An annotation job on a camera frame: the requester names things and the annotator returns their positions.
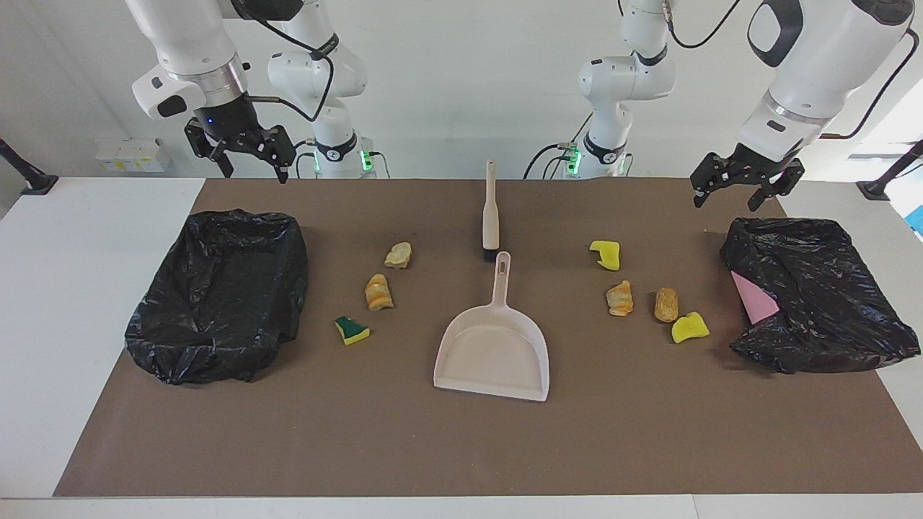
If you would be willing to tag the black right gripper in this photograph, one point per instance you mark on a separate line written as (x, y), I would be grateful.
(238, 126)

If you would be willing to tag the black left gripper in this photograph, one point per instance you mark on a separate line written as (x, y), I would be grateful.
(743, 169)

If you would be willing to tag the brown bread roll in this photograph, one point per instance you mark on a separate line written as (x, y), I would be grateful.
(666, 305)

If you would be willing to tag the yellow sponge piece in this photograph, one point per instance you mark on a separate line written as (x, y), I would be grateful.
(690, 329)
(607, 255)

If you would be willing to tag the striped croissant pastry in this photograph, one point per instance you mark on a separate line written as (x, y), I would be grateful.
(378, 293)
(620, 298)

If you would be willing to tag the pale bread piece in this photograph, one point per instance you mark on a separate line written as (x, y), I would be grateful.
(398, 255)

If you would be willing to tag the green and yellow sponge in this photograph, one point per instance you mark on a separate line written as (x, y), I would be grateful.
(352, 331)

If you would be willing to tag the beige hand brush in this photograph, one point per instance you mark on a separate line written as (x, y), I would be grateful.
(490, 216)

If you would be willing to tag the beige plastic dustpan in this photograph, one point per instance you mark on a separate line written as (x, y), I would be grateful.
(490, 353)

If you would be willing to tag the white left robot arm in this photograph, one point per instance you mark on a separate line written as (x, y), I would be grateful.
(822, 58)

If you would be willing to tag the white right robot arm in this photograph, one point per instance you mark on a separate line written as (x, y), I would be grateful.
(195, 43)

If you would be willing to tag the black bag lined bin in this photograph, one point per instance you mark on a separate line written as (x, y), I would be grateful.
(216, 288)

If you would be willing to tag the crumpled black trash bag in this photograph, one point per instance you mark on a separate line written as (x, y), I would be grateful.
(829, 288)

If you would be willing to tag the pink sheet in bag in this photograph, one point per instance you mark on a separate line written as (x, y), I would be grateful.
(753, 303)

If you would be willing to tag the blue object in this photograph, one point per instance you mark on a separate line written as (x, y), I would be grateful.
(917, 220)

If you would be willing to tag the brown table mat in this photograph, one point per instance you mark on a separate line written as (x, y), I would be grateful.
(461, 447)

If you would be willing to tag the white wall socket boxes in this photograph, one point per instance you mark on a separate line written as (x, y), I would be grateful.
(130, 155)

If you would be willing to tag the black camera stand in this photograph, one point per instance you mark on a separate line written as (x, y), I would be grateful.
(32, 180)
(883, 184)

